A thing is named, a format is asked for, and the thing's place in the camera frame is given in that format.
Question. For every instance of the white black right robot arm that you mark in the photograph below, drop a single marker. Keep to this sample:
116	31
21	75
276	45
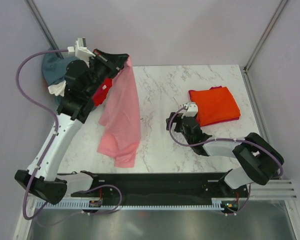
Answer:
259	161

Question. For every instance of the white slotted cable duct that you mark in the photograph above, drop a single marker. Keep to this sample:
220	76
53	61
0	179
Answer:
91	204

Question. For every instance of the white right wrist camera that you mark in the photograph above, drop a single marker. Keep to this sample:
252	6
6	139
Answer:
191	110

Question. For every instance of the left aluminium frame post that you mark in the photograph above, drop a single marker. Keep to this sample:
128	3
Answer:
41	23

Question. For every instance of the folded magenta t-shirt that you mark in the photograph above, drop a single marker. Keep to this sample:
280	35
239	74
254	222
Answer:
225	120

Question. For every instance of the aluminium frame post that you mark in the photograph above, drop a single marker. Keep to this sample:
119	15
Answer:
41	23
266	33

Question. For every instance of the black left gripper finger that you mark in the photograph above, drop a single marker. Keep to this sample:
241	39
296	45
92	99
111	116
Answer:
122	57
115	71

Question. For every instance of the pink t-shirt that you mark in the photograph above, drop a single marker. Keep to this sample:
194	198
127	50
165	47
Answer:
121	120

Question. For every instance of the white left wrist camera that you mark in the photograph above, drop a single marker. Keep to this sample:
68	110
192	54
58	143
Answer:
81	48

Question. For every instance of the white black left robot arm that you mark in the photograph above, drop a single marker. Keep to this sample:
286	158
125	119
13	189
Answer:
85	75

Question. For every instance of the white t-shirt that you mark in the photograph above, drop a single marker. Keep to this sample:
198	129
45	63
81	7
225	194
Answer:
58	89

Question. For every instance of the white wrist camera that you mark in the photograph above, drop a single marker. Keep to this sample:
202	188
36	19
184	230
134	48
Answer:
191	110
81	48

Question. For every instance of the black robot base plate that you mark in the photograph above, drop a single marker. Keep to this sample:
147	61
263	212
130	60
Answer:
158	188

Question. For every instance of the red t-shirt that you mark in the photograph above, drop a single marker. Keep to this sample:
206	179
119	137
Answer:
101	93

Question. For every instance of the right aluminium frame post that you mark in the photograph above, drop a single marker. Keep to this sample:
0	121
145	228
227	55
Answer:
266	33

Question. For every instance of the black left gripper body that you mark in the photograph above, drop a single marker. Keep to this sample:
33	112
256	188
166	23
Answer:
100	65

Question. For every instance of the teal blue t-shirt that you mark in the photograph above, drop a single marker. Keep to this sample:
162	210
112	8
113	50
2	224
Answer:
54	70

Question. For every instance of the right aluminium table rail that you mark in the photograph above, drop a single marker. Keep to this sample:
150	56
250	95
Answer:
255	106

